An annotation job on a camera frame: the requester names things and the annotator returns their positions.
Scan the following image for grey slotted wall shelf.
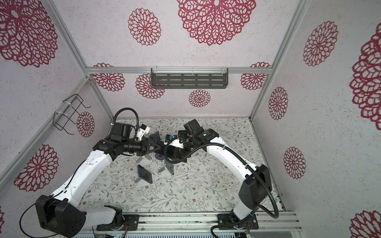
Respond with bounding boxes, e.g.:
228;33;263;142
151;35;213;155
150;67;229;89

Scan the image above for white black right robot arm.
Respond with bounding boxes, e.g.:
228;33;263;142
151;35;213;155
162;120;279;221

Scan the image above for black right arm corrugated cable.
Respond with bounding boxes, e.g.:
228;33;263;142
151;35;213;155
163;137;280;238

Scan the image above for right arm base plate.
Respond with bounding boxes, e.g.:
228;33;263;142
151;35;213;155
217;213;259;230

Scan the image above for white stand front left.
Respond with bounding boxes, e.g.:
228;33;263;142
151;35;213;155
135;176;154;188

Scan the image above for blue phone front stand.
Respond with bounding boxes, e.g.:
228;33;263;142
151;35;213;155
138;165;153;184

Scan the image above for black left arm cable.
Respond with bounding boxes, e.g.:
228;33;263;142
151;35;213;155
19;160;87;238

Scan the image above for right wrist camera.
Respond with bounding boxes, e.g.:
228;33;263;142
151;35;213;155
164;134;184;149

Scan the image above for silver stand upper left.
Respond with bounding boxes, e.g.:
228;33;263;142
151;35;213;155
137;154;153;167

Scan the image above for silver white stand right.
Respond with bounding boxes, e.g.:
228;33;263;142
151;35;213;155
158;166;167;178

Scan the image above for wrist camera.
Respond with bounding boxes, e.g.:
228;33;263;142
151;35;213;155
110;123;150;142
164;134;184;149

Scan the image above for aluminium front rail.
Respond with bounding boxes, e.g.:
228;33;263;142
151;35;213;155
53;211;303;234

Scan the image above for black wire wall rack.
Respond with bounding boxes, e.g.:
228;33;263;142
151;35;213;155
52;93;91;135

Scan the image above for green phone right stand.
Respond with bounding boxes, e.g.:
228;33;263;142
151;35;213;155
165;161;174;177

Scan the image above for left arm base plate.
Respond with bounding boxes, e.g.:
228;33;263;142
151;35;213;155
95;214;140;231

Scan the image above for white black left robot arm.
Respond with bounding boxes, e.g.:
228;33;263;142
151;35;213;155
34;132;168;238

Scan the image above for dark round stand centre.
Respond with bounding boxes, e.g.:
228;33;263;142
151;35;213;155
154;153;165;161

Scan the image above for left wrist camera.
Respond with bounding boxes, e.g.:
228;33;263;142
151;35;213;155
110;123;150;142

